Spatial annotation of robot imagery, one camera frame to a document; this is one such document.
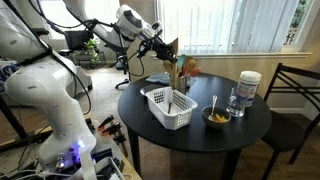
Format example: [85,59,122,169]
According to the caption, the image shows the light blue cloth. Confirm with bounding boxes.
[145,72,198,89]

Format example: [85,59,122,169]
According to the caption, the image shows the metal utensil bucket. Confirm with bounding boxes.
[169,74,192,95]

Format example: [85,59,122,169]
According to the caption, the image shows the white vertical blinds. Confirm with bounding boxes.
[156,0,302,56]

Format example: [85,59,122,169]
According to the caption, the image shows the red spatula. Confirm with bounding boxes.
[189,67,203,77]

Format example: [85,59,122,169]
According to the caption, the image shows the white blue wipes canister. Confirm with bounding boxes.
[236,70,263,108]

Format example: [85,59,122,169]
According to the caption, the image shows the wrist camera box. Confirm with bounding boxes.
[151,20,165,35]

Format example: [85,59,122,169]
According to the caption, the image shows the white window sill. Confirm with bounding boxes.
[151,51,313,62]

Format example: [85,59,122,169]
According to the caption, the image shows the clear glass mug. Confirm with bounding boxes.
[226,87,248,118]

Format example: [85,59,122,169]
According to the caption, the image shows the white plastic basket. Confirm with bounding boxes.
[145,86,199,131]

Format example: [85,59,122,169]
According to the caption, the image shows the grey round plate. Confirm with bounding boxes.
[139,84,168,98]

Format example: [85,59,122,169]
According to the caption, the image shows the black metal stand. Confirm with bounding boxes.
[0,94,54,153]

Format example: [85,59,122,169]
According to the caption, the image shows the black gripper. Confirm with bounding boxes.
[146,33,179,65]

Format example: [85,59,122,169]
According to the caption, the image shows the light wooden spatula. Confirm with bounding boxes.
[169,37,180,90]

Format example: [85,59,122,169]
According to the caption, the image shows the black monitor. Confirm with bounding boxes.
[64,29,95,51]

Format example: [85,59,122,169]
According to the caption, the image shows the light wooden spoon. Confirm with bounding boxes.
[182,56,199,77]

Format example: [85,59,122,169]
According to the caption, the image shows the yellow cut fruit pile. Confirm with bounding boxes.
[213,113,230,124]

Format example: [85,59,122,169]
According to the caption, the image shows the teal spatula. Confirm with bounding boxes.
[177,54,187,69]

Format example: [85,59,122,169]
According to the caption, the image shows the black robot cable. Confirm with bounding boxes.
[28,0,148,78]
[0,0,93,116]

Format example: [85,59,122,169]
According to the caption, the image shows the metal fork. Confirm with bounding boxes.
[207,94,219,122]

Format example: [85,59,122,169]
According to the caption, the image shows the green potted plant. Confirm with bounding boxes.
[82,37,101,65]

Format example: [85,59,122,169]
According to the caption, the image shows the orange black clamp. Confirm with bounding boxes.
[113,133,130,159]
[100,122,123,137]
[97,114,116,131]

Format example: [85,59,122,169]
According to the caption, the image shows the grey bowl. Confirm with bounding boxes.
[201,105,232,131]

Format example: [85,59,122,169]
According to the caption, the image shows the black round table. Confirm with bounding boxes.
[117,72,273,180]

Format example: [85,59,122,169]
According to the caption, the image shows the black office chair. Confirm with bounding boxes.
[114,52,133,90]

